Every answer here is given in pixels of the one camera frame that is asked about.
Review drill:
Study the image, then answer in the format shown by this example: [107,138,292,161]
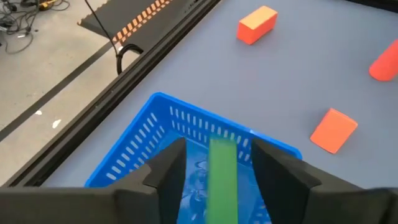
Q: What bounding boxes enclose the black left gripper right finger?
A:
[251,138,392,224]

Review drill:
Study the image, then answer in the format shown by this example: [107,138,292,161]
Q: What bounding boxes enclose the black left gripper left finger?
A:
[108,138,187,224]

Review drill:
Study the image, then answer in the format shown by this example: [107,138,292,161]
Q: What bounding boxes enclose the green rectangular block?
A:
[205,138,239,224]

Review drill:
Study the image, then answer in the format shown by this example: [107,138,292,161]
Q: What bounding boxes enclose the blue plastic basket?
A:
[84,91,303,224]

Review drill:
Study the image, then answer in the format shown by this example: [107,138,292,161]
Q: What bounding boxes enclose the orange flat rectangular block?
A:
[309,107,359,155]

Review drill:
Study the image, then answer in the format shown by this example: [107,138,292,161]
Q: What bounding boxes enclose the orange cylinder block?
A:
[368,39,398,83]

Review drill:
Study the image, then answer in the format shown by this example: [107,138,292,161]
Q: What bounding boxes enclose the black orange-striped floor mat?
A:
[76,0,193,54]

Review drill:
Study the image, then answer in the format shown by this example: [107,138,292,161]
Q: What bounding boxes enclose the black coiled floor cable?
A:
[83,0,144,75]

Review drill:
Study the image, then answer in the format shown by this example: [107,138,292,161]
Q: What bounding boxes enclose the tangled floor cables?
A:
[0,0,71,55]

